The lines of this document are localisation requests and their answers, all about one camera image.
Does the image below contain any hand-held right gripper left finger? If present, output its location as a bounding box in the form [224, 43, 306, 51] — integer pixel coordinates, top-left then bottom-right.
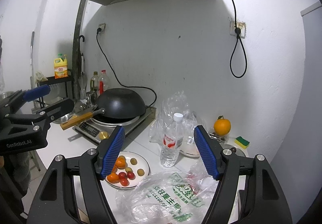
[26, 125, 126, 224]

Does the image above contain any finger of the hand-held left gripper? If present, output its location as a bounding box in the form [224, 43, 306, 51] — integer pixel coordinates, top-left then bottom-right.
[5, 98, 75, 127]
[0, 85, 51, 115]

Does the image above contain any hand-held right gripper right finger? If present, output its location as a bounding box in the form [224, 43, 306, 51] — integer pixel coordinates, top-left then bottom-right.
[193, 125, 293, 224]

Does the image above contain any white round plate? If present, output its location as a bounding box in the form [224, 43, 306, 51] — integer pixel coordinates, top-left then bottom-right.
[104, 151, 150, 190]

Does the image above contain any green printed plastic bag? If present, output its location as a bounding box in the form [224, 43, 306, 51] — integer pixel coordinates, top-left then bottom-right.
[116, 171, 239, 224]

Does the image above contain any steel pot with lid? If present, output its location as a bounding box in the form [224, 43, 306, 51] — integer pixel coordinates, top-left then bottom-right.
[52, 111, 76, 124]

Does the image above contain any black metal rack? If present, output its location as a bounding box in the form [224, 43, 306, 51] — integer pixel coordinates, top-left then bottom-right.
[31, 69, 74, 111]

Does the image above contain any white round pot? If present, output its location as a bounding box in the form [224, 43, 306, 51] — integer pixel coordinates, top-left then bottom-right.
[179, 135, 202, 158]

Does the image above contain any crumpled clear plastic bag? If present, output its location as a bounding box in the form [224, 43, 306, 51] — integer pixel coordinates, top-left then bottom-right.
[189, 159, 222, 192]

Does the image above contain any steel lid with brown knob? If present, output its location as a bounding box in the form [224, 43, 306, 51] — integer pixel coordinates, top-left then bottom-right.
[223, 144, 247, 158]

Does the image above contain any grey metal pole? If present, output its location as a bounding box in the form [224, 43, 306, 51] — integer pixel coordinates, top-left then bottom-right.
[29, 31, 35, 106]

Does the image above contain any steel utensil holder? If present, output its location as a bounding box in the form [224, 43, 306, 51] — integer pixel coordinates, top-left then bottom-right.
[74, 91, 98, 114]

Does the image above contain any large orange with leaf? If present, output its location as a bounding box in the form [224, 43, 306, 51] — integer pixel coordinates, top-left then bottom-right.
[214, 116, 231, 136]

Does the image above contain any silver induction cooker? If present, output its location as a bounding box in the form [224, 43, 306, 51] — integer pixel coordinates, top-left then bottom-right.
[73, 107, 155, 145]

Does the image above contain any yellow detergent bottle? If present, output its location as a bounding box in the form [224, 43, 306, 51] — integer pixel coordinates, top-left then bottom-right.
[54, 53, 69, 79]

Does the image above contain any yellow green sponge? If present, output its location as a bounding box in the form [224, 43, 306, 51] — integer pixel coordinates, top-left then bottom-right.
[234, 136, 250, 149]

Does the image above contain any clear water bottle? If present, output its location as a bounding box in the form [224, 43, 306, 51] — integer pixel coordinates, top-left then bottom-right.
[160, 113, 184, 168]

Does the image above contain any clear oil bottle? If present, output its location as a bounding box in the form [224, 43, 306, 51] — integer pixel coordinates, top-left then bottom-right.
[91, 71, 99, 91]

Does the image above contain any black folded umbrella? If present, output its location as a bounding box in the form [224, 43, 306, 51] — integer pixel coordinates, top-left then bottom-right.
[78, 35, 87, 99]

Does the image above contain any red cap plastic bottle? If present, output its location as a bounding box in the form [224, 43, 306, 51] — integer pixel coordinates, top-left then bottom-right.
[98, 70, 110, 96]

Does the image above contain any tall clear plastic bag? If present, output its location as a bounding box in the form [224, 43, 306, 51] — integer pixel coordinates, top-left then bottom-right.
[148, 91, 199, 144]

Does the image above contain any black wok with wooden handle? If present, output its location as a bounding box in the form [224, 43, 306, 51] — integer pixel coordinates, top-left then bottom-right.
[60, 88, 146, 131]

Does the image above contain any black cooker power cable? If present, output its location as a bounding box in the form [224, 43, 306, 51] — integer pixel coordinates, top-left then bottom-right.
[96, 27, 157, 109]

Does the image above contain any black hood power cable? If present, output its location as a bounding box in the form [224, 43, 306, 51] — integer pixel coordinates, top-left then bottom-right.
[215, 0, 248, 78]

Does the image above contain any dirty wall socket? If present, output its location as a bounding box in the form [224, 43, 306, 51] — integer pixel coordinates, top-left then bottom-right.
[230, 20, 246, 38]

